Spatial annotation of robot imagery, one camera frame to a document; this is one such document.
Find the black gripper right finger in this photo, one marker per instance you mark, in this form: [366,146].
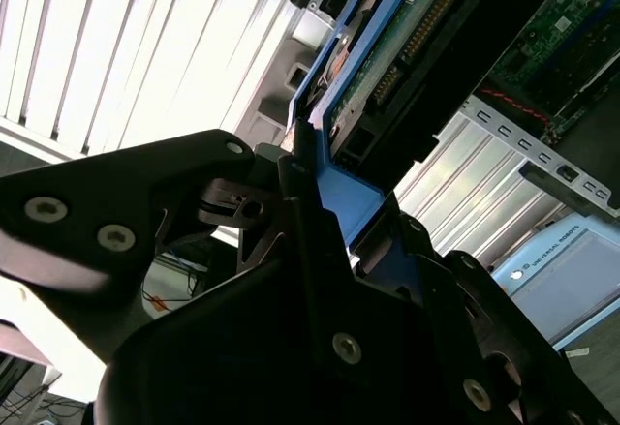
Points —
[433,280]

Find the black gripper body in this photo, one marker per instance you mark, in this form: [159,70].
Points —
[232,357]

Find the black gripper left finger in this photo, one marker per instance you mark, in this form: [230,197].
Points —
[121,192]

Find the hard disk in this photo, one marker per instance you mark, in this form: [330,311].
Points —
[349,188]

